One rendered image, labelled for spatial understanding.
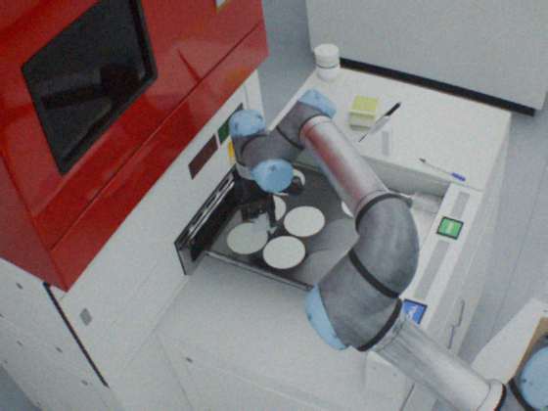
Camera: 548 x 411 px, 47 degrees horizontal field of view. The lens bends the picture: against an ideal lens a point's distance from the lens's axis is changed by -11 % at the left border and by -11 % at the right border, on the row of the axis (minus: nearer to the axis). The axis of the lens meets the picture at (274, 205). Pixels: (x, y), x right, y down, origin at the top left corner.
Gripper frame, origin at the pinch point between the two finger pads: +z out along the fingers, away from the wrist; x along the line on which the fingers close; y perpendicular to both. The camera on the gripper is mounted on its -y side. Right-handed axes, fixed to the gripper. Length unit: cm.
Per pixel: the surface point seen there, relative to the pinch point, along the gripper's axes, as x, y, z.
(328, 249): 9.5, -11.1, 1.4
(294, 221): -1.7, -5.4, 1.3
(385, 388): 49, -13, 6
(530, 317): 41, -55, 9
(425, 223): 7.8, -37.1, 3.4
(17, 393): -27, 112, 91
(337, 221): 1.6, -15.5, 1.4
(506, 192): -71, -114, 91
